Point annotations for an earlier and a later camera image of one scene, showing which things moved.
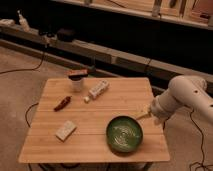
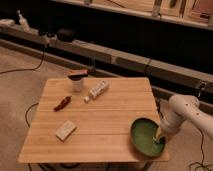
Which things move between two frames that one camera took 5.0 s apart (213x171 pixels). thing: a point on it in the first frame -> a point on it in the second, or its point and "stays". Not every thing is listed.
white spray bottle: [23, 22] stays
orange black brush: [77, 74] stays
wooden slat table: [109, 121] stays
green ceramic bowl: [124, 134] -> [143, 132]
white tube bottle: [96, 91] stays
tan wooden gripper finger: [146, 113] -> [158, 132]
